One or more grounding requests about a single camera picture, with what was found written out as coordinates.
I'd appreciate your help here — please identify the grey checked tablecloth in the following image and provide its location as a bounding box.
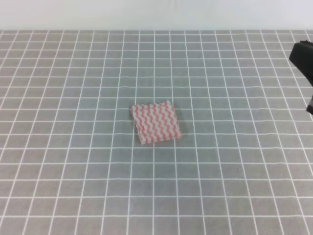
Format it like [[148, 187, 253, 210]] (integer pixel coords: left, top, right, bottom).
[[0, 30, 313, 235]]

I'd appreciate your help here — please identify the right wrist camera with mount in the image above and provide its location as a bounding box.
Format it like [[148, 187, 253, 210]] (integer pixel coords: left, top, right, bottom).
[[289, 40, 313, 115]]

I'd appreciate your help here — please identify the pink wavy striped towel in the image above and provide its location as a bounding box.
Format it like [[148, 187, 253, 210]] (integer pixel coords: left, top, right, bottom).
[[131, 100, 182, 144]]

